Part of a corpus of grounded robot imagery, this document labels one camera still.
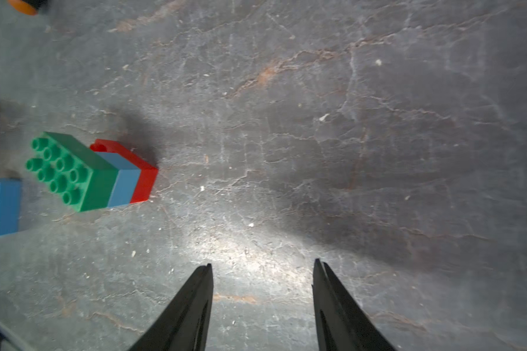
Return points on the red lego brick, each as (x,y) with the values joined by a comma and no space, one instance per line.
(148,174)

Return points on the small blue lego brick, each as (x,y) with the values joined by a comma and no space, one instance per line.
(127,179)

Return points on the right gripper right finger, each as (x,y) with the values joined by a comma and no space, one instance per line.
(340,322)

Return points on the green lego brick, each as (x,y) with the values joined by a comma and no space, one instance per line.
(83,179)

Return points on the orange black screwdriver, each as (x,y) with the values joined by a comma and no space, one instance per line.
(28,7)

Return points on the long blue lego brick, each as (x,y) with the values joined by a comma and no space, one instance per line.
(10,201)

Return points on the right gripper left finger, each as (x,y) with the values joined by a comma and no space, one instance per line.
(184,323)

